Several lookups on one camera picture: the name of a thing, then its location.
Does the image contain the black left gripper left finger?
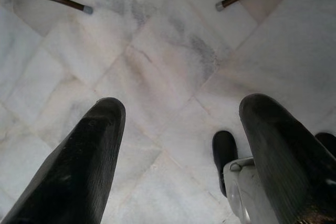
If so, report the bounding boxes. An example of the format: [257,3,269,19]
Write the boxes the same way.
[0,97,127,224]

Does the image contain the black robot left foot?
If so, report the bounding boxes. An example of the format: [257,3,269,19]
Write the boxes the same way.
[212,130,239,198]

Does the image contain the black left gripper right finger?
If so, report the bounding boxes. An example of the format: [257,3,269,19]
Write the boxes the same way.
[238,93,336,224]

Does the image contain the grey robot left leg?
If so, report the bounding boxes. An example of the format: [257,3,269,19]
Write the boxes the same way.
[222,156,274,224]

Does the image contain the black robot foot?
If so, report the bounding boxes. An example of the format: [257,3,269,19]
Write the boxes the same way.
[314,132,336,156]
[212,130,239,198]

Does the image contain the black robot right foot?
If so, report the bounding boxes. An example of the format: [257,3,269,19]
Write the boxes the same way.
[314,132,336,156]

